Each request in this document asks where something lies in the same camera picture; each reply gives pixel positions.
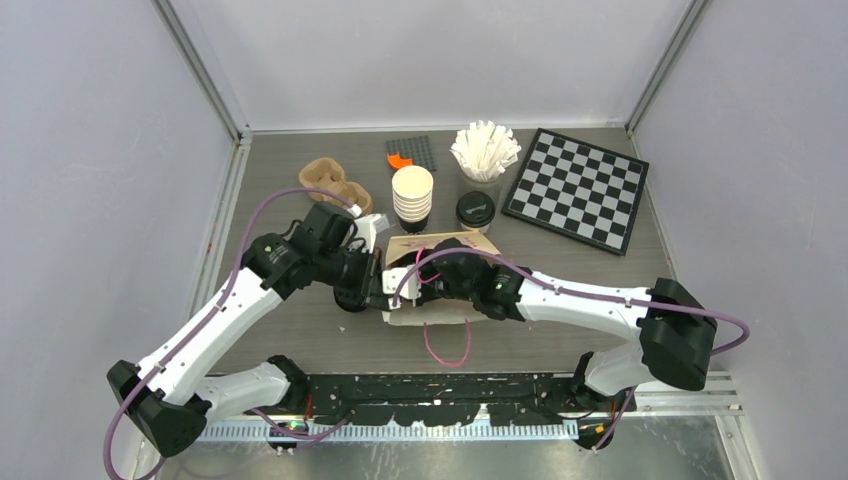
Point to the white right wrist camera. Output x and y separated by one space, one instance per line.
400 284

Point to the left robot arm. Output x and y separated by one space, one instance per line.
171 397

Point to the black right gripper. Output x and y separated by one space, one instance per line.
425 293

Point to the stack of paper cups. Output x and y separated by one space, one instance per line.
412 193

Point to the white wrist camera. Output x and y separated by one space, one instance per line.
400 284
365 229

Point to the black white checkerboard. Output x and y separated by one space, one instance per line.
578 190

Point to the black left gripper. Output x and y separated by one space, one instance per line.
371 279

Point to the stack of black cup lids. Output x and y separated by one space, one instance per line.
350 301

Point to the orange curved toy piece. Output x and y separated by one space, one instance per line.
397 161

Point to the small dark mat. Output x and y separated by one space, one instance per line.
416 148

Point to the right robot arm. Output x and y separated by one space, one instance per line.
668 335

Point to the yellow pink paper bag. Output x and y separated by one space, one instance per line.
418 251

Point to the white paper-wrapped straws bundle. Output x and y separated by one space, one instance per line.
485 150

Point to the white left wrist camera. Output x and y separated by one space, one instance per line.
365 229

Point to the brown pulp cup carrier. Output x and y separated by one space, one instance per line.
327 174

